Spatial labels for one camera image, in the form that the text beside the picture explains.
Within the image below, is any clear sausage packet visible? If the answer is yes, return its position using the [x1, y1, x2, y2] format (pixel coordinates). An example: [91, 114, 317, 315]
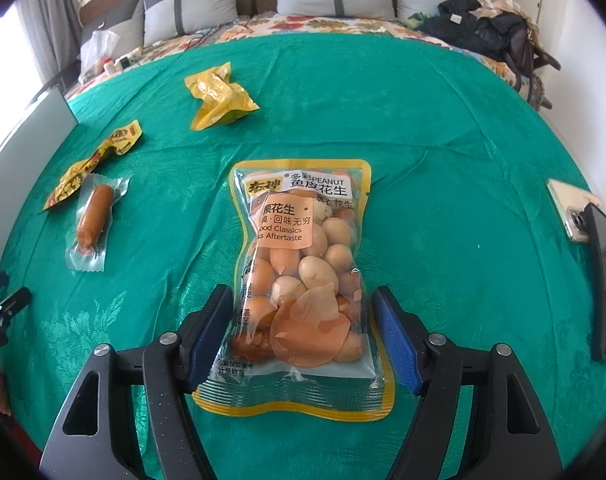
[64, 172, 132, 273]

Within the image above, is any black chair frame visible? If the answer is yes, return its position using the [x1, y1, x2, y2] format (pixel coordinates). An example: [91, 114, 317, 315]
[30, 60, 84, 107]

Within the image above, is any clear plastic bag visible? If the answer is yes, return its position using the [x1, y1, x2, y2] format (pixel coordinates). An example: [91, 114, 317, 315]
[78, 30, 120, 79]

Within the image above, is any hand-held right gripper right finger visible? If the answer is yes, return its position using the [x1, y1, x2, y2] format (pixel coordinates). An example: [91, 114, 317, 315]
[371, 286, 566, 480]

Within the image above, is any green bedspread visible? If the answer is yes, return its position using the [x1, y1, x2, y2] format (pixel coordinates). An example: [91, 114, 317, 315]
[0, 32, 606, 480]

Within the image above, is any crumpled yellow snack packet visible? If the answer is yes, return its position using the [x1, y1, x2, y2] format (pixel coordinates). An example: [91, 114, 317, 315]
[184, 62, 260, 132]

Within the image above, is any black smartphone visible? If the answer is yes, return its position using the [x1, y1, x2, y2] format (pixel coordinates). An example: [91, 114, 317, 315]
[582, 202, 606, 363]

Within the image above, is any yellow-edged peanut packet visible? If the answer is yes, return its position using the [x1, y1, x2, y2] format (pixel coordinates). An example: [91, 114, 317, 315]
[191, 158, 397, 422]

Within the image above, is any floral bedsheet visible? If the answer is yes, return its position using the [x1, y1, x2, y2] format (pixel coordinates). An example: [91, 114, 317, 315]
[64, 11, 548, 111]

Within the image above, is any beige crumpled cloth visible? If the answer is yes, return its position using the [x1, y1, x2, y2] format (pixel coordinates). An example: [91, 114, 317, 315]
[470, 0, 540, 27]

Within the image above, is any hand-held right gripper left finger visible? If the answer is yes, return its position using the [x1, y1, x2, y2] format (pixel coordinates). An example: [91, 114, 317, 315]
[38, 284, 235, 480]

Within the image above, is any brown bag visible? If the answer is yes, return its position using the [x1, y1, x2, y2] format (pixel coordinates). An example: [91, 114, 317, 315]
[504, 24, 562, 111]

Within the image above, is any grey curtain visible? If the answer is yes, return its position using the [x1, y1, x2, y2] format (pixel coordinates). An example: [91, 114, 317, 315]
[17, 0, 91, 88]

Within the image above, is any black jacket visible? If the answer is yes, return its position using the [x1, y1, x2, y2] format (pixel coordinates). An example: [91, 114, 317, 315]
[417, 0, 530, 64]

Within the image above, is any gold smartphone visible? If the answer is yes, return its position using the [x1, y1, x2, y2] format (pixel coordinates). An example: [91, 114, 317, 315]
[547, 178, 604, 245]

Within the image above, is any long yellow snack packet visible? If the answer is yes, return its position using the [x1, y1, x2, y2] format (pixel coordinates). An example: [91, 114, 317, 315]
[43, 120, 144, 212]

